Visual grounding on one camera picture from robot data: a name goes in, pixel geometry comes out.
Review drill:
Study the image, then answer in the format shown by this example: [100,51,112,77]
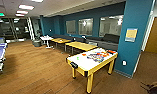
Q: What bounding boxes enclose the yellow wall sign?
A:
[124,27,139,43]

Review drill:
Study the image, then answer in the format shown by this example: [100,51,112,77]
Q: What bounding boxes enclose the interior glass window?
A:
[99,14,124,38]
[65,19,77,35]
[77,17,94,37]

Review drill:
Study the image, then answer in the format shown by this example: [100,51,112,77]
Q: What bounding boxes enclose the green exit sign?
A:
[0,12,6,17]

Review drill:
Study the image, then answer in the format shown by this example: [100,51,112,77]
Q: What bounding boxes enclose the brown backpack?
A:
[139,81,157,94]

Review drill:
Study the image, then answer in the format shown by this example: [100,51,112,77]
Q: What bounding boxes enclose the yellow air hockey table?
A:
[66,47,119,94]

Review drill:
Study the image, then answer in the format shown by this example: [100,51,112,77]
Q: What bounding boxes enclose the dark glass entrance doors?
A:
[0,18,32,42]

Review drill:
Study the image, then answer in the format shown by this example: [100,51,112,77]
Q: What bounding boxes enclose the dark trash bin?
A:
[31,39,42,48]

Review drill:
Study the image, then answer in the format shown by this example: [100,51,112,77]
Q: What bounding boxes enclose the white floor outlet plate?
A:
[122,60,128,66]

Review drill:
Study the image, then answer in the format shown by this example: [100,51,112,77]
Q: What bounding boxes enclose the colourful game items pile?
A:
[81,49,117,64]

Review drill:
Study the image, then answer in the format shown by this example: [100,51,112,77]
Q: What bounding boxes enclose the small white table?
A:
[39,35,55,50]

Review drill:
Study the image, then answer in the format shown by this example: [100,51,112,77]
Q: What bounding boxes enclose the square ceiling light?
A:
[16,10,29,15]
[18,4,35,11]
[31,0,44,3]

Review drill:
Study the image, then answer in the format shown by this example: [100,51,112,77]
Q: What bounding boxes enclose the orange plastic bowl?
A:
[81,52,88,57]

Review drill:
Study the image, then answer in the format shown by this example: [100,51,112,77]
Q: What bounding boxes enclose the brown wooden door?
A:
[144,16,157,55]

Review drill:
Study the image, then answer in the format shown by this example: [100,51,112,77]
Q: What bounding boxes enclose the long wooden table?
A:
[50,37,73,53]
[64,41,99,56]

